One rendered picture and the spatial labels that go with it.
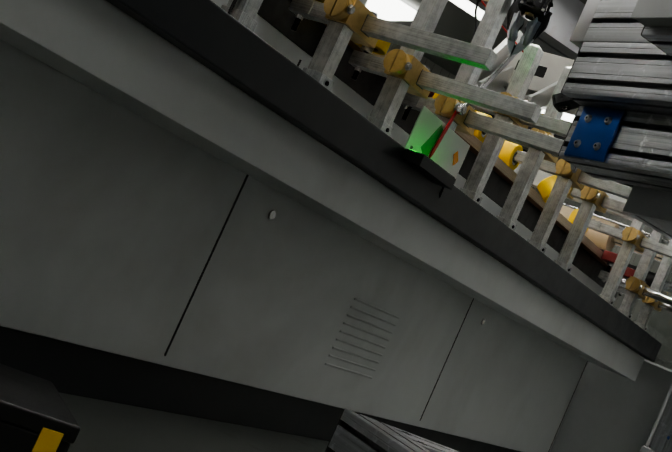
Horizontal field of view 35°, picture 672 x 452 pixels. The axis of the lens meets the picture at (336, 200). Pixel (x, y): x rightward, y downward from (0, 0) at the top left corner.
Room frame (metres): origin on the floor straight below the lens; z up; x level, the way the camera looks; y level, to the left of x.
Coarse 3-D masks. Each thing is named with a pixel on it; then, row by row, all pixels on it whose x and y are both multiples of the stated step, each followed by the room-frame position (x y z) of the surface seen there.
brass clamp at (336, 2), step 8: (328, 0) 1.86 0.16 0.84; (336, 0) 1.85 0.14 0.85; (344, 0) 1.84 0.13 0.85; (352, 0) 1.86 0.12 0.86; (328, 8) 1.86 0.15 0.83; (336, 8) 1.85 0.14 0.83; (344, 8) 1.84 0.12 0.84; (352, 8) 1.85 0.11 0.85; (360, 8) 1.87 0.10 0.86; (328, 16) 1.88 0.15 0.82; (336, 16) 1.85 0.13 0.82; (344, 16) 1.85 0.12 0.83; (352, 16) 1.86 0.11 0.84; (360, 16) 1.88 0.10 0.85; (352, 24) 1.87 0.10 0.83; (360, 24) 1.89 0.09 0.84; (360, 32) 1.90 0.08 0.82; (352, 40) 1.96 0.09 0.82; (360, 40) 1.94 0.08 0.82; (368, 40) 1.93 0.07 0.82; (376, 40) 1.95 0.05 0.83
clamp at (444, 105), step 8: (440, 96) 2.28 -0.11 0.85; (440, 104) 2.28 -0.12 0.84; (448, 104) 2.27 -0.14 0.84; (440, 112) 2.28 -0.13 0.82; (448, 112) 2.27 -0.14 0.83; (456, 120) 2.29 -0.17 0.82; (464, 120) 2.32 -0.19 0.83; (456, 128) 2.37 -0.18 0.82; (464, 128) 2.33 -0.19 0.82; (472, 128) 2.36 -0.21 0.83
